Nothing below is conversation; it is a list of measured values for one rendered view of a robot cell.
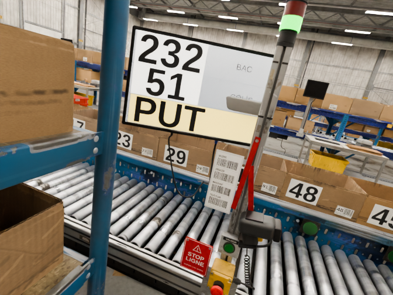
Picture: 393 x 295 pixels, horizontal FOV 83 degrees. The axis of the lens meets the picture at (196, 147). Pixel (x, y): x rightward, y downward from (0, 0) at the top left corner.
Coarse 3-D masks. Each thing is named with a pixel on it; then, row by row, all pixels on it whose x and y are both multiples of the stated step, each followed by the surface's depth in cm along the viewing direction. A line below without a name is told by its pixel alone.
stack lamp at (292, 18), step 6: (288, 6) 54; (294, 6) 53; (300, 6) 53; (288, 12) 54; (294, 12) 53; (300, 12) 53; (282, 18) 55; (288, 18) 54; (294, 18) 54; (300, 18) 54; (282, 24) 55; (288, 24) 54; (294, 24) 54; (300, 24) 54
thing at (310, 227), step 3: (306, 222) 116; (309, 222) 115; (312, 222) 115; (303, 225) 117; (306, 225) 115; (309, 225) 115; (312, 225) 114; (315, 225) 114; (303, 228) 117; (306, 228) 116; (309, 228) 115; (312, 228) 115; (315, 228) 114; (306, 231) 116; (309, 231) 115; (312, 231) 115; (315, 231) 115; (309, 234) 116; (312, 234) 116
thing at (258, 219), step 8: (240, 216) 66; (248, 216) 64; (256, 216) 64; (264, 216) 65; (240, 224) 64; (248, 224) 63; (256, 224) 62; (264, 224) 62; (272, 224) 61; (280, 224) 63; (240, 232) 64; (248, 232) 63; (256, 232) 62; (264, 232) 61; (272, 232) 61; (280, 232) 60; (248, 240) 65; (256, 240) 65; (248, 248) 65; (256, 248) 65
